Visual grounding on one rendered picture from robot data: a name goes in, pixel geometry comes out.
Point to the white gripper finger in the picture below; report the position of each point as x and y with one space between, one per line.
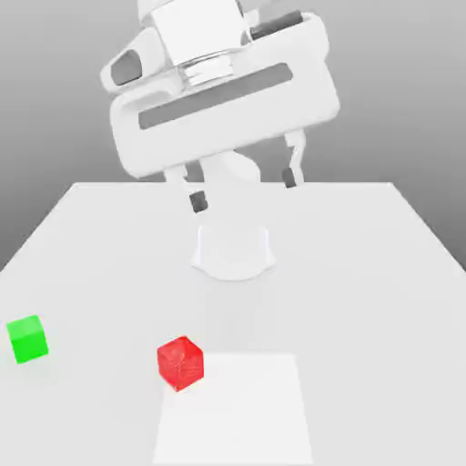
198 202
289 177

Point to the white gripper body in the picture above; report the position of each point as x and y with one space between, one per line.
233 123

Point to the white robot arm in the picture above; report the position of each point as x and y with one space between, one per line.
202 34

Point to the small red cube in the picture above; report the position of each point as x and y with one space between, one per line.
180 364

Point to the small green cube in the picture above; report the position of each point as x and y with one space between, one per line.
27 340

